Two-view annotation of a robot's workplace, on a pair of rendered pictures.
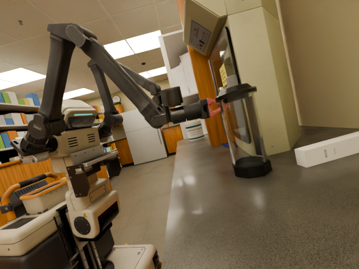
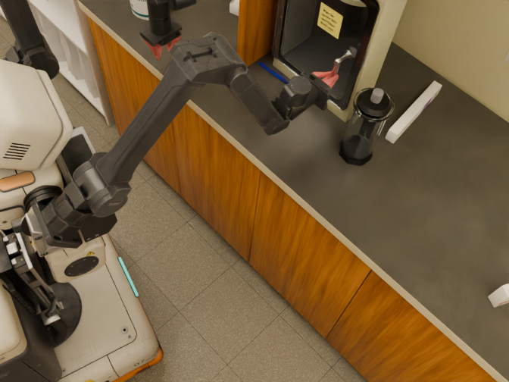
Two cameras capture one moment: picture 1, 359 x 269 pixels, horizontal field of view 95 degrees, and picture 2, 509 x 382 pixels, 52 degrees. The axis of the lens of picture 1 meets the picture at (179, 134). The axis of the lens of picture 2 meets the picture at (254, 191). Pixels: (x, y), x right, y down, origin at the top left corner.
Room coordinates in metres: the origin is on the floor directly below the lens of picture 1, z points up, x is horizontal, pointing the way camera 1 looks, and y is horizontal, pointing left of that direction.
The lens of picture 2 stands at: (0.10, 0.74, 2.21)
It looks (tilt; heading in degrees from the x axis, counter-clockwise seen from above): 59 degrees down; 308
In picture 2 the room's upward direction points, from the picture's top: 7 degrees clockwise
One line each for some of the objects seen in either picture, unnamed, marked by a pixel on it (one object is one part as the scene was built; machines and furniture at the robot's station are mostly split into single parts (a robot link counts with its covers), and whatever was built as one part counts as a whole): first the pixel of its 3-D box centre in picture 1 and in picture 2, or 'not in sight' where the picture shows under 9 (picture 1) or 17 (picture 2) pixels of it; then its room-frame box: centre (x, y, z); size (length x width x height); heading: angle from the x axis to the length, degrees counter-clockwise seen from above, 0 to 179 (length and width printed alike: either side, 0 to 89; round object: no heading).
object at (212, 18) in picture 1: (200, 31); not in sight; (0.71, -0.19, 1.46); 0.32 x 0.12 x 0.10; 178
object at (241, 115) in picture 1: (242, 130); (364, 127); (0.45, -0.17, 1.06); 0.11 x 0.11 x 0.21
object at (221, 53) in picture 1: (226, 93); (319, 34); (0.70, -0.24, 1.19); 0.30 x 0.01 x 0.40; 178
